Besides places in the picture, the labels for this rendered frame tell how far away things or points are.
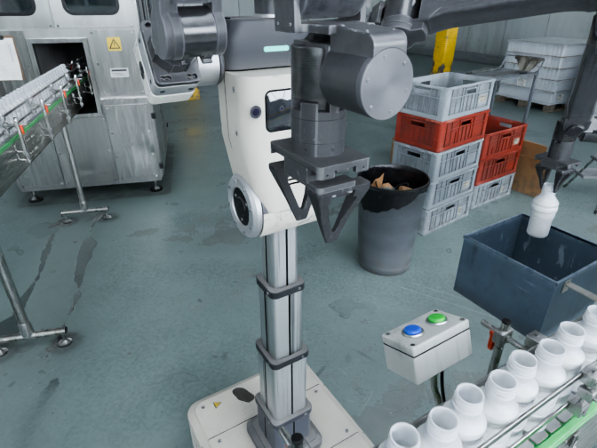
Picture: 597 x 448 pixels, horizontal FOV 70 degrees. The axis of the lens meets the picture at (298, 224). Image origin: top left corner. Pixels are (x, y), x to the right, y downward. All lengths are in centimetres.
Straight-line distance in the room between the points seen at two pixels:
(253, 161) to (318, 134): 51
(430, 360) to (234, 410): 110
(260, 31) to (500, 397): 78
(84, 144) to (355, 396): 308
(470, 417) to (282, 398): 86
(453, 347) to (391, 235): 193
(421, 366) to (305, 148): 47
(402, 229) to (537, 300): 143
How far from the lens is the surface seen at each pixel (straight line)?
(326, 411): 175
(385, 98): 37
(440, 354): 81
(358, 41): 37
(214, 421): 175
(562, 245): 168
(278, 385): 138
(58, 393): 242
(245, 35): 95
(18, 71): 412
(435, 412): 63
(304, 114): 43
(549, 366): 78
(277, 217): 100
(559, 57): 794
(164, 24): 73
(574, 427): 92
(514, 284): 144
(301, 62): 42
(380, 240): 274
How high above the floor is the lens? 163
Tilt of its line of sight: 28 degrees down
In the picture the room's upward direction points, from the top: straight up
